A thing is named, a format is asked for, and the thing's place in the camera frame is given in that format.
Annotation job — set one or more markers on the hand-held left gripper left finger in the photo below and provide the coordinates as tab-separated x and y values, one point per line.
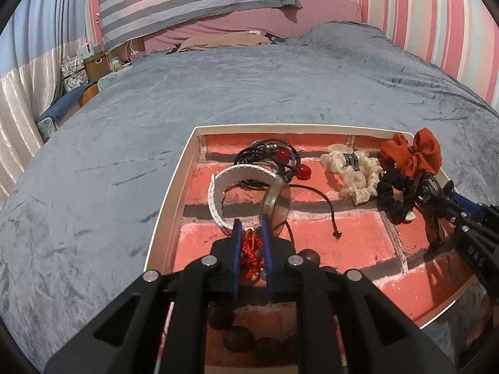
237	257

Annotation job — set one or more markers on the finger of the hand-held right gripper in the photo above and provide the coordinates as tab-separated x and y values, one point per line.
430	193
469	207

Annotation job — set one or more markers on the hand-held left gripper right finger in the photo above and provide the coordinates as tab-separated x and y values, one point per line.
267	257

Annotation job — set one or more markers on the black scrunchie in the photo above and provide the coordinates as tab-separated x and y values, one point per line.
390	191

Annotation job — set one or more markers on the orange scrunchie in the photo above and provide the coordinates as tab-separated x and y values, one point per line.
409	156

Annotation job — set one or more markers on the brick-pattern jewelry tray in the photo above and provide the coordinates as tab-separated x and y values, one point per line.
351	241

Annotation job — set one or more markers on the cream satin scrunchie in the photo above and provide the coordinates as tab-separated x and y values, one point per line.
354	183

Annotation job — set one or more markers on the pink pillow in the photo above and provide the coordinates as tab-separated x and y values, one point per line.
319	11

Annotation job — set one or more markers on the beige pillow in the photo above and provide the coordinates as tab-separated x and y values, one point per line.
222	41

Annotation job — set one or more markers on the pale green patterned cloth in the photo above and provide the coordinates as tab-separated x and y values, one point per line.
115	78

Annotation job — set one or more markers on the small pale bottle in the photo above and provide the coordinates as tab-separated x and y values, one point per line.
114	64

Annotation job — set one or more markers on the blue folded cloth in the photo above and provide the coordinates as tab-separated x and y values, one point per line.
62	107

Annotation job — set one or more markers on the brown cardboard box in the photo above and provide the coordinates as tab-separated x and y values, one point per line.
95	65

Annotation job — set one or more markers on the patterned storage box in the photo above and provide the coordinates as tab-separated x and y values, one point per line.
74	74

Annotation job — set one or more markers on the white tissue box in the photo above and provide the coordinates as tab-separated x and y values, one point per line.
85	49

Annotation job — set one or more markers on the blue and white curtain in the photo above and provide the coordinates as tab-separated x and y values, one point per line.
35	46

